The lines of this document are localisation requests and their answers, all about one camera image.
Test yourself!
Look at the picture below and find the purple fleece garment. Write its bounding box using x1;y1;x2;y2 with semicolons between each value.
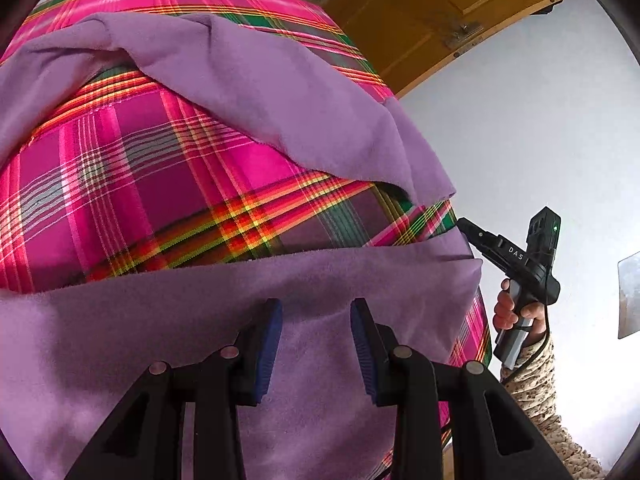
0;11;484;480

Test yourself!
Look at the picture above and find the person's right hand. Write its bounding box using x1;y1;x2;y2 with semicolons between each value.
492;278;547;347

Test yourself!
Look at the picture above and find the wooden door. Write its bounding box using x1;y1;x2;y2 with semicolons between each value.
323;0;563;96

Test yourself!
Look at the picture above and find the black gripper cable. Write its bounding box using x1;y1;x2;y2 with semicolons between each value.
502;301;552;386

